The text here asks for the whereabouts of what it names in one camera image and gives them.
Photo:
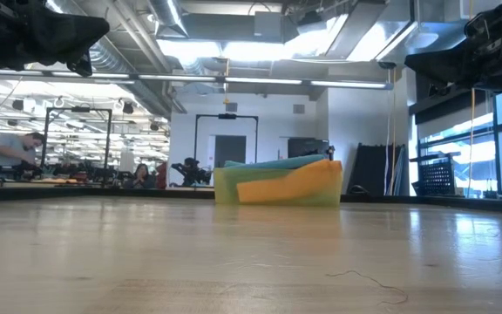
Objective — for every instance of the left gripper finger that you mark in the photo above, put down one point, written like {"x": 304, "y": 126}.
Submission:
{"x": 81, "y": 65}
{"x": 72, "y": 32}

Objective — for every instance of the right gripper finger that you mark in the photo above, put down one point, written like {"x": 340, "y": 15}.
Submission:
{"x": 442, "y": 65}

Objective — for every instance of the orange microfiber towel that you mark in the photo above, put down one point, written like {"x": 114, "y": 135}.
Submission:
{"x": 294, "y": 183}

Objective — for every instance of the light blue microfiber towel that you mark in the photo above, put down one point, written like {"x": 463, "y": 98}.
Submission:
{"x": 277, "y": 163}

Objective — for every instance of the black background robot arm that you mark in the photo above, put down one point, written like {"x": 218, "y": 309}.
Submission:
{"x": 192, "y": 171}
{"x": 18, "y": 170}

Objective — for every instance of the person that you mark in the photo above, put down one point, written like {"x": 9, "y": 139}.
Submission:
{"x": 11, "y": 150}
{"x": 143, "y": 175}

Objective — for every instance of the black perforated crate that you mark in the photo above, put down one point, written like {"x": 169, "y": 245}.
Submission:
{"x": 436, "y": 176}

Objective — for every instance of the black fabric panel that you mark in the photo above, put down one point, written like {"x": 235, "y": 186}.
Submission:
{"x": 371, "y": 174}

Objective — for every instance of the black equipment cabinet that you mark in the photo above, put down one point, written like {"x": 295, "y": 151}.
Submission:
{"x": 307, "y": 147}

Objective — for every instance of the yellow translucent plastic bin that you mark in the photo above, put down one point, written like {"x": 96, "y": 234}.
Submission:
{"x": 320, "y": 201}

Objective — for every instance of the thin dark loose thread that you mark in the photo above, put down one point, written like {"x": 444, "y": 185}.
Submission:
{"x": 379, "y": 284}

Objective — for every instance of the black camera stand frame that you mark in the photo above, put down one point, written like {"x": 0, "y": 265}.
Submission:
{"x": 226, "y": 116}
{"x": 79, "y": 110}

